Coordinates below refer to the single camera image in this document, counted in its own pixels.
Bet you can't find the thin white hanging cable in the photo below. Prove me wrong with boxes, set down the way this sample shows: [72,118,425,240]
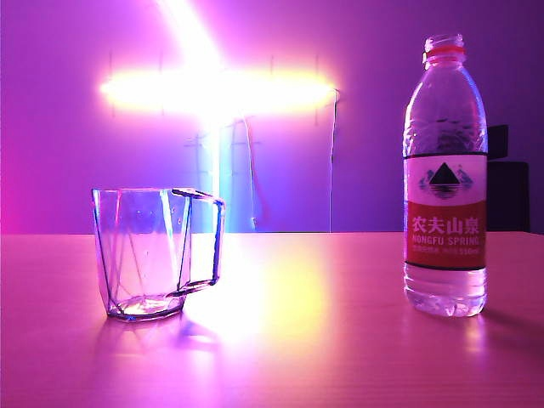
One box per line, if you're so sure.
[327,88,342,233]
[240,115,259,231]

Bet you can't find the dark chair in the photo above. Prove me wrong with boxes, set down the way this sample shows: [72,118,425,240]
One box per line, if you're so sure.
[485,124,531,233]

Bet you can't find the vertical glowing light strip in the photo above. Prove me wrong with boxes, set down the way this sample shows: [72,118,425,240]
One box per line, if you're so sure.
[155,0,240,233]

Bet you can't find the clear faceted plastic mug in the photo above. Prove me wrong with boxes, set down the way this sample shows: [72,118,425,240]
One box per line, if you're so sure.
[91,186,226,323]

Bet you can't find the horizontal glowing light strip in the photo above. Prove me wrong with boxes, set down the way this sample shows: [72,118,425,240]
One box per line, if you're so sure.
[99,67,337,116]

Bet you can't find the Nongfu Spring water bottle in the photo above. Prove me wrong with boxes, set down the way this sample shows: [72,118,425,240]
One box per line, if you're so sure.
[402,33,489,318]

